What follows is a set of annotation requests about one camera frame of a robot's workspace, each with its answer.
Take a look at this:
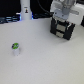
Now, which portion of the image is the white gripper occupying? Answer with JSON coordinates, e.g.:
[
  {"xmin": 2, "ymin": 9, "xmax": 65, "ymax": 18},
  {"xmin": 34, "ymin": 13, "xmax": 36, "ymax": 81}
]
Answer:
[{"xmin": 50, "ymin": 0, "xmax": 81, "ymax": 29}]

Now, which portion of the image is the black kcup holder drawer box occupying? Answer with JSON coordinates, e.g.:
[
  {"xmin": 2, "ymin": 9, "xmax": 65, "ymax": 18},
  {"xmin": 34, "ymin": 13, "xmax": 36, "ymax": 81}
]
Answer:
[{"xmin": 50, "ymin": 21, "xmax": 74, "ymax": 40}]

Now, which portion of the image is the green lid kcup pod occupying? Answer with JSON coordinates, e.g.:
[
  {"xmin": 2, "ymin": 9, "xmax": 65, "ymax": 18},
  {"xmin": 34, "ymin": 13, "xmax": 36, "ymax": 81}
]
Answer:
[{"xmin": 11, "ymin": 43, "xmax": 20, "ymax": 56}]

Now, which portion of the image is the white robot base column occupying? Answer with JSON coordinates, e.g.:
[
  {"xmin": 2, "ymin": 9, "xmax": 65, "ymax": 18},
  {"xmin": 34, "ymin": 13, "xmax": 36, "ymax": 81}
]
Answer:
[{"xmin": 20, "ymin": 0, "xmax": 32, "ymax": 20}]

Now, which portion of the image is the black cable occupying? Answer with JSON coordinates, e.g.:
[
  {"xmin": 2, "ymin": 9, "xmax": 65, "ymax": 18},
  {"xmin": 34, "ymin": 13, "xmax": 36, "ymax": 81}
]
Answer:
[{"xmin": 36, "ymin": 0, "xmax": 54, "ymax": 16}]

